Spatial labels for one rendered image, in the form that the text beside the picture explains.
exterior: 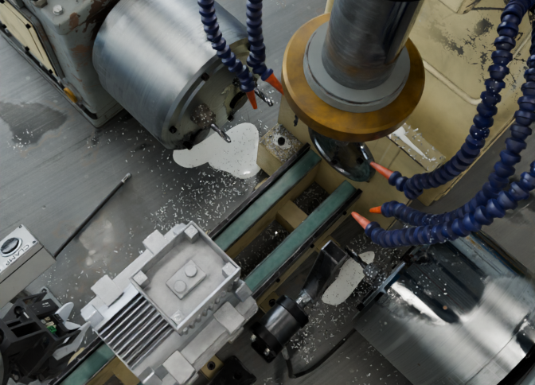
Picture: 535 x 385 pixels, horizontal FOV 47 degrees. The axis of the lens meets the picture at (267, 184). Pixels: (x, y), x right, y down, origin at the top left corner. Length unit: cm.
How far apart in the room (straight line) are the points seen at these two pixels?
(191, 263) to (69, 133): 57
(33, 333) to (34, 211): 58
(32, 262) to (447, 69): 69
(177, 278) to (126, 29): 41
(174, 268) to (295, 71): 33
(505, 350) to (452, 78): 41
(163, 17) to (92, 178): 42
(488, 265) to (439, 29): 35
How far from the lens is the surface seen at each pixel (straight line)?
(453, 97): 102
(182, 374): 92
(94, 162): 133
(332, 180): 123
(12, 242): 101
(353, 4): 64
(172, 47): 101
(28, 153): 137
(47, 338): 81
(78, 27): 110
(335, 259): 78
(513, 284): 94
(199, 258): 91
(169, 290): 90
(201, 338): 93
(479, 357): 91
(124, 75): 105
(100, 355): 110
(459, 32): 94
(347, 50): 69
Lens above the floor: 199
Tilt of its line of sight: 68 degrees down
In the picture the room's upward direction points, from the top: 9 degrees clockwise
